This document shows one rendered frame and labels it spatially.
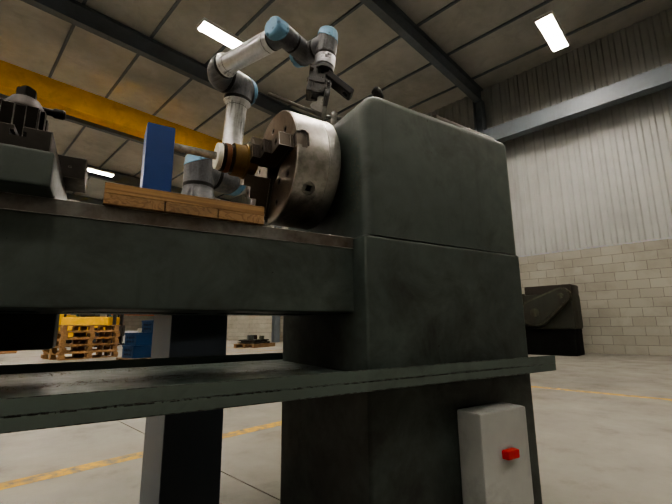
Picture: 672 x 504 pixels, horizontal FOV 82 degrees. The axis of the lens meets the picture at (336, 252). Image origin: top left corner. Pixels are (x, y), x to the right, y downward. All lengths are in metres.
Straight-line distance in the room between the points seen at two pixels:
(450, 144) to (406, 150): 0.18
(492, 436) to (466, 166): 0.74
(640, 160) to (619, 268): 2.48
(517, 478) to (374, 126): 0.95
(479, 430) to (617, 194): 10.28
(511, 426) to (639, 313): 9.61
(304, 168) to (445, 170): 0.43
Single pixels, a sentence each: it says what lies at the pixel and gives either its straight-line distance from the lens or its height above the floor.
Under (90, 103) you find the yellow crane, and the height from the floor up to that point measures 6.26.
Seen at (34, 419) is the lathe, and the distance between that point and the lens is 0.67.
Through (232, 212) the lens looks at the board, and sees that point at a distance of 0.84.
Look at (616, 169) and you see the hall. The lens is 11.28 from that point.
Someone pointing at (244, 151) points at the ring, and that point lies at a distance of 1.05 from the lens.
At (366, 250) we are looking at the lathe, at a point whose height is 0.82.
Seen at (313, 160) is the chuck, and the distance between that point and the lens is 0.99.
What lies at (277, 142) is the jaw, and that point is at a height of 1.09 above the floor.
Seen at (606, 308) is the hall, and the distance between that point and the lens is 10.78.
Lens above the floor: 0.65
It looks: 11 degrees up
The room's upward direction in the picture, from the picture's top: straight up
